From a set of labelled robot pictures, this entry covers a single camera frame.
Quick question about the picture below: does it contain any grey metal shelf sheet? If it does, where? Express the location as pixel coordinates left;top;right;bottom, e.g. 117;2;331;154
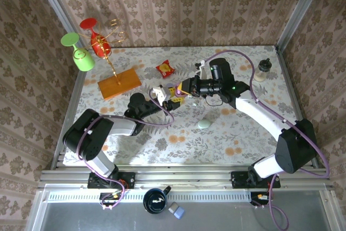
25;189;341;231

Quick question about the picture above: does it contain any black mug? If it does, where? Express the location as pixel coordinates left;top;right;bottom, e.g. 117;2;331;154
143;186;172;215

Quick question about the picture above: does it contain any red wine glass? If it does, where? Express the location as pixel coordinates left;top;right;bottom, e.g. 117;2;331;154
79;17;112;58

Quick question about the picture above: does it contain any aluminium base crossbeam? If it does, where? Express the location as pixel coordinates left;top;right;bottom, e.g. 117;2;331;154
37;164;335;190

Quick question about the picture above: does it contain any glass jar with black lid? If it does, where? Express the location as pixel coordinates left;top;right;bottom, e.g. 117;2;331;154
253;58;271;83

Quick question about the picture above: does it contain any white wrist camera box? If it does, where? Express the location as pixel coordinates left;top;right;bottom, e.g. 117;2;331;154
195;60;210;79
152;84;172;107

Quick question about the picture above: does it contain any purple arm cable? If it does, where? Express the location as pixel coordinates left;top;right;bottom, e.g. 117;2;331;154
201;49;331;231
76;90;175;210

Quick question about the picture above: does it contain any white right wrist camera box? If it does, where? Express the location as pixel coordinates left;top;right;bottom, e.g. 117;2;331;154
195;60;210;79

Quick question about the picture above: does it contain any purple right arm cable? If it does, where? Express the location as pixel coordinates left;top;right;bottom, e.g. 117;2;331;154
201;49;331;231

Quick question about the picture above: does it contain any aluminium frame post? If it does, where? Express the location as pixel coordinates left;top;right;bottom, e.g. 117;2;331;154
275;0;329;50
30;0;82;45

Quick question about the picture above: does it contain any green wine glass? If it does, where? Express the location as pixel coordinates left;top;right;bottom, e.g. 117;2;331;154
60;32;96;72

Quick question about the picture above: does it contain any white slotted cable duct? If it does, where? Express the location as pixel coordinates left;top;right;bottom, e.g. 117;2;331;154
48;190;251;202

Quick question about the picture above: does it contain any aluminium table edge rail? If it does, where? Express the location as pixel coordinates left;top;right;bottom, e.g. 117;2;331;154
50;70;88;171
274;45;320;168

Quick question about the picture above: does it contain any small blue box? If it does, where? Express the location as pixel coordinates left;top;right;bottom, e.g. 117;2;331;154
174;206;186;220

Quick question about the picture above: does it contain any red snack packet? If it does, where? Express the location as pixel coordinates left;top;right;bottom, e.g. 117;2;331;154
155;60;176;80

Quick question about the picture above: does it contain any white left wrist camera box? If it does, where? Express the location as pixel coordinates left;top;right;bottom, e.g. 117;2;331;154
152;84;172;107

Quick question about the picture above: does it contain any floral patterned tablecloth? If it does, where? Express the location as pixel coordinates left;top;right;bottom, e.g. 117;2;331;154
62;45;311;166

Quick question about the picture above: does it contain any thin black cable loop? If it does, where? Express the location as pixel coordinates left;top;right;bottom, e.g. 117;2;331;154
205;96;224;107

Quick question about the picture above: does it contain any black connector board with wires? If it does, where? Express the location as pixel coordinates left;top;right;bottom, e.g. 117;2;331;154
99;192;123;207
250;192;272;207

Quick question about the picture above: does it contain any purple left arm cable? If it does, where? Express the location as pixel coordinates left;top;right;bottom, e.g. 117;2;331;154
76;90;175;210

